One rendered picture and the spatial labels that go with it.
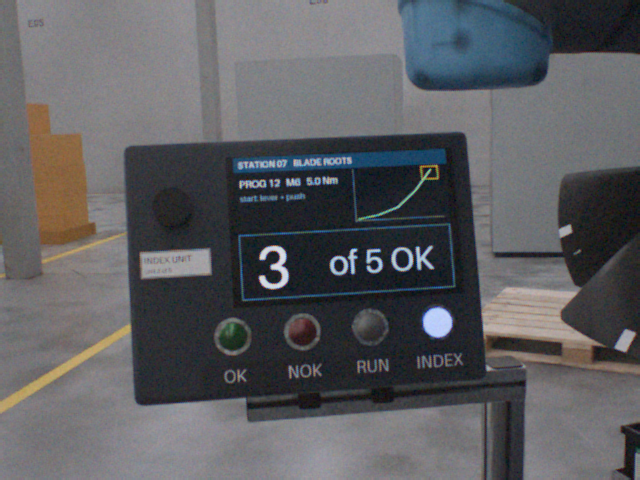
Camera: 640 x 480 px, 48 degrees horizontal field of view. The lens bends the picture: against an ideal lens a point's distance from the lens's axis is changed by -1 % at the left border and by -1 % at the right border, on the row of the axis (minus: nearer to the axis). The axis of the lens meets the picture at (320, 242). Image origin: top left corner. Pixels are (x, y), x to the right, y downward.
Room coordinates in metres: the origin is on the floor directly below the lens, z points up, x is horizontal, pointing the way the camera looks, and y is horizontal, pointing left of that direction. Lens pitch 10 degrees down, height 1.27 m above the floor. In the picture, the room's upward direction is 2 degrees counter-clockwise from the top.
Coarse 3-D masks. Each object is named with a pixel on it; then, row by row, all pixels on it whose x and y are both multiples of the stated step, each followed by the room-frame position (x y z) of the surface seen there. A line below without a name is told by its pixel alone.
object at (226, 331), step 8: (224, 320) 0.51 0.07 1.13; (232, 320) 0.51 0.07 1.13; (240, 320) 0.51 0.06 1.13; (216, 328) 0.51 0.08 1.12; (224, 328) 0.50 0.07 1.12; (232, 328) 0.50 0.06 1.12; (240, 328) 0.50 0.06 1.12; (248, 328) 0.51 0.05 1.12; (216, 336) 0.50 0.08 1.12; (224, 336) 0.50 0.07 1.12; (232, 336) 0.50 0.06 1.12; (240, 336) 0.50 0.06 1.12; (248, 336) 0.51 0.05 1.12; (216, 344) 0.50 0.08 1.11; (224, 344) 0.50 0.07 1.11; (232, 344) 0.50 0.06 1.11; (240, 344) 0.50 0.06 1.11; (248, 344) 0.50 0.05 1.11; (224, 352) 0.50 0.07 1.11; (232, 352) 0.50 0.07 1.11; (240, 352) 0.50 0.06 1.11
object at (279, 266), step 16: (240, 240) 0.53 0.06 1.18; (256, 240) 0.53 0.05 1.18; (272, 240) 0.53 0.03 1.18; (288, 240) 0.53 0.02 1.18; (304, 240) 0.53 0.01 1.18; (240, 256) 0.52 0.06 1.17; (256, 256) 0.52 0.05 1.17; (272, 256) 0.52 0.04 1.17; (288, 256) 0.53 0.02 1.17; (304, 256) 0.53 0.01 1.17; (240, 272) 0.52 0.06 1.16; (256, 272) 0.52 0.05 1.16; (272, 272) 0.52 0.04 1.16; (288, 272) 0.52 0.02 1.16; (304, 272) 0.52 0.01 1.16; (240, 288) 0.52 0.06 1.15; (256, 288) 0.52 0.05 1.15; (272, 288) 0.52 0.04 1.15; (288, 288) 0.52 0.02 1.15; (304, 288) 0.52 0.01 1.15
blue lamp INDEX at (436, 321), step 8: (424, 312) 0.52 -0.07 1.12; (432, 312) 0.52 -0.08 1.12; (440, 312) 0.52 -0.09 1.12; (448, 312) 0.52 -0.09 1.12; (424, 320) 0.52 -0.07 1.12; (432, 320) 0.52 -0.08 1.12; (440, 320) 0.52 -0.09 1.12; (448, 320) 0.52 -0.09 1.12; (424, 328) 0.52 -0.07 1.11; (432, 328) 0.51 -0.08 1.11; (440, 328) 0.51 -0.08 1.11; (448, 328) 0.52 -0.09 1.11; (432, 336) 0.52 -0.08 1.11; (440, 336) 0.52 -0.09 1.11; (448, 336) 0.52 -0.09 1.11
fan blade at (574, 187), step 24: (624, 168) 1.27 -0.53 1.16; (576, 192) 1.37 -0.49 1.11; (600, 192) 1.31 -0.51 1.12; (624, 192) 1.26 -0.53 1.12; (576, 216) 1.35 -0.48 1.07; (600, 216) 1.30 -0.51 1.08; (624, 216) 1.26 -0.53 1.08; (576, 240) 1.34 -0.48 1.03; (600, 240) 1.29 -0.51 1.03; (624, 240) 1.25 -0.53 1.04; (576, 264) 1.33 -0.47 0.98; (600, 264) 1.29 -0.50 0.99
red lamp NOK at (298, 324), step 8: (288, 320) 0.51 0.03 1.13; (296, 320) 0.51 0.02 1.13; (304, 320) 0.51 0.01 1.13; (312, 320) 0.51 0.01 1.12; (288, 328) 0.51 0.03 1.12; (296, 328) 0.51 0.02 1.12; (304, 328) 0.51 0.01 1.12; (312, 328) 0.51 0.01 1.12; (288, 336) 0.51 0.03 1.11; (296, 336) 0.50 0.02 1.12; (304, 336) 0.50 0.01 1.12; (312, 336) 0.51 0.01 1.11; (296, 344) 0.51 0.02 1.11; (304, 344) 0.50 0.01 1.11; (312, 344) 0.51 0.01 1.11
